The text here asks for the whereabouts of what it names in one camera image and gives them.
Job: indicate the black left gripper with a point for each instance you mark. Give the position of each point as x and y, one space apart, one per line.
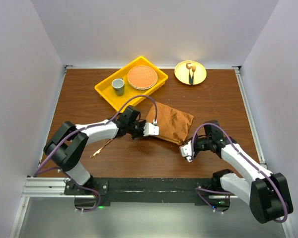
141 133

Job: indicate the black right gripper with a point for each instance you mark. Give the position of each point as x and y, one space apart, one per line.
195 152

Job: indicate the brown cloth napkin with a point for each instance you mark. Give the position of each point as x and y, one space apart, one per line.
174 125

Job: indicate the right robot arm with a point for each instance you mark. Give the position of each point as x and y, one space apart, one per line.
266 193

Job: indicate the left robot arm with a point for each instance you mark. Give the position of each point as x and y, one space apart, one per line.
66 146

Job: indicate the rose gold spoon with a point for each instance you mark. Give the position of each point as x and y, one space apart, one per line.
100 149

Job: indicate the grey ceramic cup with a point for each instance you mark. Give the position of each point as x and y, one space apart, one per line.
118 86

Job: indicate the woven round coaster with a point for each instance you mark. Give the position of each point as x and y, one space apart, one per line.
142 77

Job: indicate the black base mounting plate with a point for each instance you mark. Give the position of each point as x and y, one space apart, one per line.
145 190

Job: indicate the yellow round plate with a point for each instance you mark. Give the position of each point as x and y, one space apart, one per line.
181 72

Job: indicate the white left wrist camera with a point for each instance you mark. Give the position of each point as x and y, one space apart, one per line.
150 129

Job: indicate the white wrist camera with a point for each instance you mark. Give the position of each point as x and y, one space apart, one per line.
150 129
186 151

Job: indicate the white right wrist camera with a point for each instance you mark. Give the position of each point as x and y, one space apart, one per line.
186 151

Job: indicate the wooden fork green handle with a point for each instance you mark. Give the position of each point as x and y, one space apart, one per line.
193 68

